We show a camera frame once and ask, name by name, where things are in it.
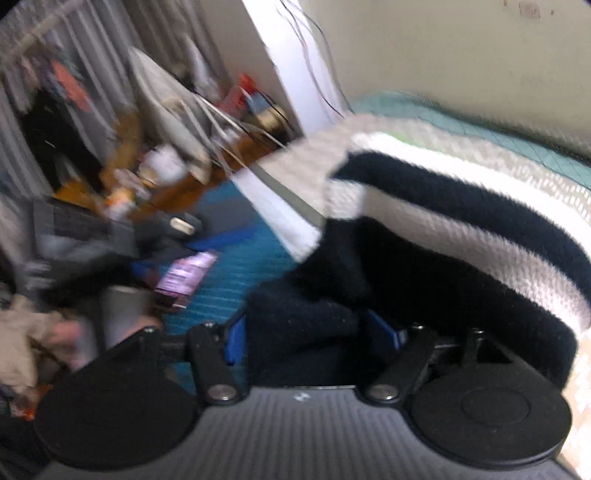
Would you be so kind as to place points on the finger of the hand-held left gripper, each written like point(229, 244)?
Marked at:
point(178, 225)

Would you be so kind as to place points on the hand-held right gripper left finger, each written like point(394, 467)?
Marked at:
point(236, 344)

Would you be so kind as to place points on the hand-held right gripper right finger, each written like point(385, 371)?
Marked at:
point(383, 333)

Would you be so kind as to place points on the navy white striped sweater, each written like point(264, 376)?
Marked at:
point(461, 277)

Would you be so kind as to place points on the hanging clothes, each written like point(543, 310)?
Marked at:
point(55, 97)

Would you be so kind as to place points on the person's left hand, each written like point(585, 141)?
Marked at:
point(69, 334)

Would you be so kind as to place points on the wooden table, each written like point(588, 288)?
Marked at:
point(152, 189)

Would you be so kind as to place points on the purple packet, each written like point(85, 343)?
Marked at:
point(184, 277)

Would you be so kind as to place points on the white bottle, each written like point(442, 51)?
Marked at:
point(161, 166)

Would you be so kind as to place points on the teal floor mat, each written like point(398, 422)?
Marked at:
point(235, 267)

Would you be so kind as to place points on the grey striped curtain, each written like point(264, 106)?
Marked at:
point(92, 41)

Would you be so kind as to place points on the beige chevron bed sheet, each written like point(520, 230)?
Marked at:
point(531, 166)

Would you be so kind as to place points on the teal quilted mattress pad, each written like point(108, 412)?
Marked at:
point(508, 124)

